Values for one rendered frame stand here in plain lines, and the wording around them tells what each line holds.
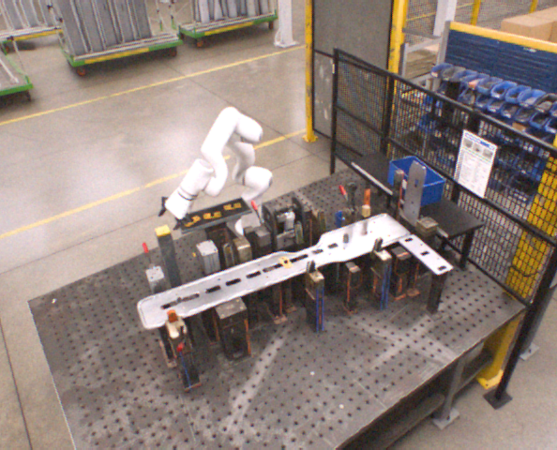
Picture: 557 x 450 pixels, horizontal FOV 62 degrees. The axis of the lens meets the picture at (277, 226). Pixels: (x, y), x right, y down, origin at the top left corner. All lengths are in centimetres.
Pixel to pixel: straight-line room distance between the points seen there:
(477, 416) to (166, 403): 175
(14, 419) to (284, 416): 182
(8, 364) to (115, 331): 127
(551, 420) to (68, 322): 268
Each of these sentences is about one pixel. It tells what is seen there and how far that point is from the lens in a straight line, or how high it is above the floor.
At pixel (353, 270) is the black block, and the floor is 99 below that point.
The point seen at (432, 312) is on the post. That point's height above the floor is 72.
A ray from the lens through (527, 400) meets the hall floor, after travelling 320.
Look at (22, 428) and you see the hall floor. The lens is 328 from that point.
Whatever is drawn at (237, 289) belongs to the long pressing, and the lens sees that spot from 212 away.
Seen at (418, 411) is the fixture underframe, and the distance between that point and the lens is 269.
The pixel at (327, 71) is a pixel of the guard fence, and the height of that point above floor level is 88.
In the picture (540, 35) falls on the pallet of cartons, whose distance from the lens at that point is 638.
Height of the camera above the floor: 248
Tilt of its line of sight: 37 degrees down
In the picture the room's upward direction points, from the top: 3 degrees counter-clockwise
